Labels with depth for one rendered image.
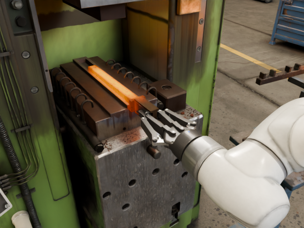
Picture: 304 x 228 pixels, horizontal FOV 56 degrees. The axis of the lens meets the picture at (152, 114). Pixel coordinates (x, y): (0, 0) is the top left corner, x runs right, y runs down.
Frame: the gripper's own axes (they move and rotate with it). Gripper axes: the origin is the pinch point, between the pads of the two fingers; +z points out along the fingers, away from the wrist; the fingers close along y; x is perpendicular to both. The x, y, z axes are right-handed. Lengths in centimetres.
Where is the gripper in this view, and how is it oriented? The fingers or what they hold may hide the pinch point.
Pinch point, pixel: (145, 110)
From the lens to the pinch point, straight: 76.9
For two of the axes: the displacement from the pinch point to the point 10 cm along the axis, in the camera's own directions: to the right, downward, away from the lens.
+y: 8.3, -2.9, 4.7
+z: -5.5, -4.6, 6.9
